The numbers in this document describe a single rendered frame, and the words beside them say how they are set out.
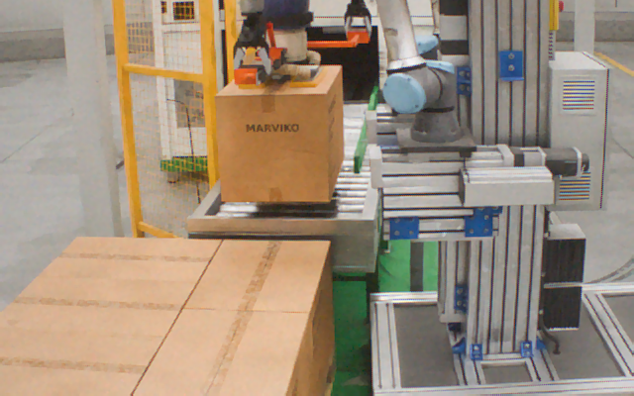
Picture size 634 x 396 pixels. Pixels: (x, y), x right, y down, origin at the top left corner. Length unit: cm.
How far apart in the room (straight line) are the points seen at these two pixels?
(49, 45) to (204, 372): 1043
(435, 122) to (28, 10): 1055
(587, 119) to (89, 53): 229
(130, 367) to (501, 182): 116
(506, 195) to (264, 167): 103
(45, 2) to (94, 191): 858
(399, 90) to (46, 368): 125
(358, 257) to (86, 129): 153
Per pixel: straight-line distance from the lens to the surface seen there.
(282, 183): 317
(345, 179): 386
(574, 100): 274
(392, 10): 241
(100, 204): 421
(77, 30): 404
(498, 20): 270
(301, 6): 325
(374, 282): 368
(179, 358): 242
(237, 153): 317
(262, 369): 234
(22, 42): 1266
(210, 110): 396
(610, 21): 1231
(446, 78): 252
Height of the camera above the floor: 169
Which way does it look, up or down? 18 degrees down
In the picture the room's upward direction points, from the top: 2 degrees counter-clockwise
